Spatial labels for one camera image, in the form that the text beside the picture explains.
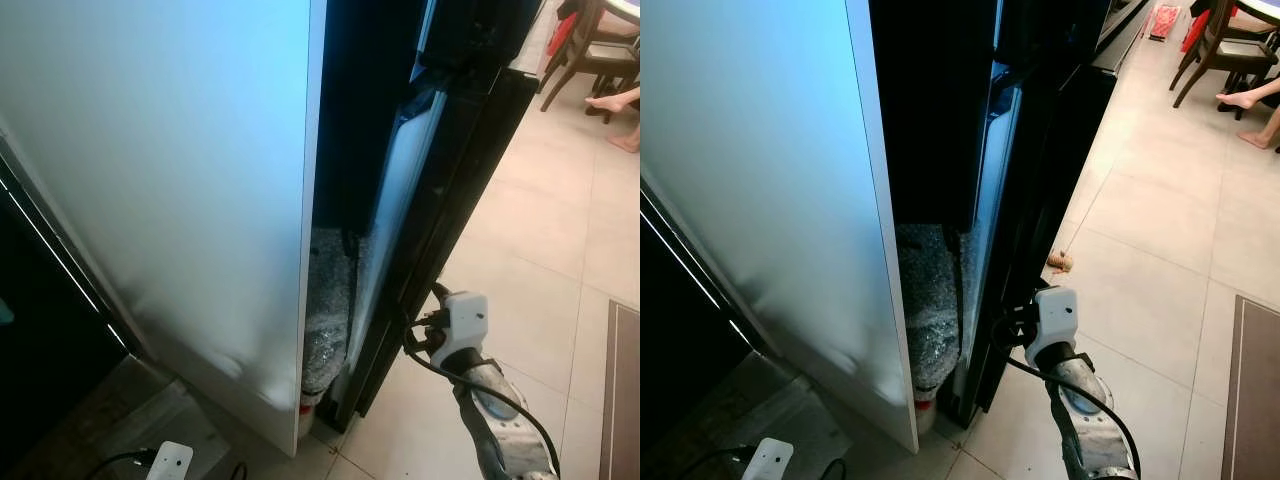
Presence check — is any black fridge door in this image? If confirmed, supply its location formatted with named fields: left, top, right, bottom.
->
left=950, top=60, right=1119, bottom=429
left=335, top=62, right=542, bottom=433

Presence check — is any black fridge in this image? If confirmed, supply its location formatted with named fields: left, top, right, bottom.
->
left=310, top=0, right=549, bottom=433
left=868, top=0, right=1151, bottom=429

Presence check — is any grey floor mat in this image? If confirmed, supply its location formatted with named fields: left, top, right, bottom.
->
left=95, top=375, right=236, bottom=480
left=760, top=378, right=851, bottom=471

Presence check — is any silver bubble wrap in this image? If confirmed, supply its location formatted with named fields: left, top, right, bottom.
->
left=300, top=227, right=361, bottom=399
left=895, top=222, right=966, bottom=393

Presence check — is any patterned floor mat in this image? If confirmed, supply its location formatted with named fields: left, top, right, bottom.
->
left=650, top=350, right=791, bottom=480
left=20, top=355, right=151, bottom=480

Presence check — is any black glossy cabinet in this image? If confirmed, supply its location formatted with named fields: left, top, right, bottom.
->
left=0, top=150, right=136, bottom=476
left=640, top=180, right=761, bottom=476

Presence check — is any dark brown bordered mat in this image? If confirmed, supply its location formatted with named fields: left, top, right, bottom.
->
left=598, top=298, right=641, bottom=480
left=1220, top=294, right=1280, bottom=480

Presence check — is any seated person black shirt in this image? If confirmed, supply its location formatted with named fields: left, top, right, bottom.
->
left=584, top=85, right=641, bottom=155
left=1215, top=78, right=1280, bottom=151

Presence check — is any dark wooden chair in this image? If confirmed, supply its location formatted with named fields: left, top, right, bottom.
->
left=538, top=0, right=641, bottom=126
left=1170, top=0, right=1280, bottom=121

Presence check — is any red chair cloth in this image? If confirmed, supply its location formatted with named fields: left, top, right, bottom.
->
left=1180, top=8, right=1213, bottom=54
left=546, top=10, right=581, bottom=58

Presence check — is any red gift bag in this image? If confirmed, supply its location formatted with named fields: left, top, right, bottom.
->
left=1150, top=4, right=1183, bottom=43

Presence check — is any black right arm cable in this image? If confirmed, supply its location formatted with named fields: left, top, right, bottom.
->
left=400, top=283, right=563, bottom=480
left=990, top=290, right=1143, bottom=480

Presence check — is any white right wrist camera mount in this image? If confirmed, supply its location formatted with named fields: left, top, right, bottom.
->
left=1025, top=286, right=1080, bottom=367
left=437, top=291, right=491, bottom=367

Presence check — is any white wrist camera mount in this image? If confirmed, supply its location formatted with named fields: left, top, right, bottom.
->
left=437, top=291, right=491, bottom=367
left=146, top=441, right=195, bottom=480
left=1025, top=286, right=1080, bottom=367
left=747, top=437, right=795, bottom=480

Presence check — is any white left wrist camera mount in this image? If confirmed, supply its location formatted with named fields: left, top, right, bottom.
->
left=146, top=441, right=195, bottom=480
left=747, top=437, right=795, bottom=480

